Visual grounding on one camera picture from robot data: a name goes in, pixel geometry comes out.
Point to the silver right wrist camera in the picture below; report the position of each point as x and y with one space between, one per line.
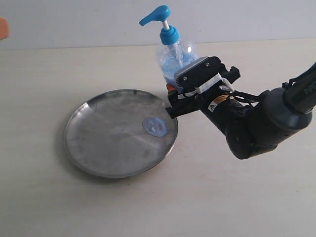
197 72

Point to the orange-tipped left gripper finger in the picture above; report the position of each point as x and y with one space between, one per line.
4 28

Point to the blue pump lotion bottle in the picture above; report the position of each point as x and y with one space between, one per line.
175 52

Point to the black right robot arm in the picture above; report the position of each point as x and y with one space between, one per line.
253 125

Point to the blue soap blob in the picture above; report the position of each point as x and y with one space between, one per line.
155 127

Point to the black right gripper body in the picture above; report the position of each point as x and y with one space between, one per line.
189 101

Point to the round stainless steel plate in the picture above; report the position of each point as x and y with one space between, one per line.
104 136

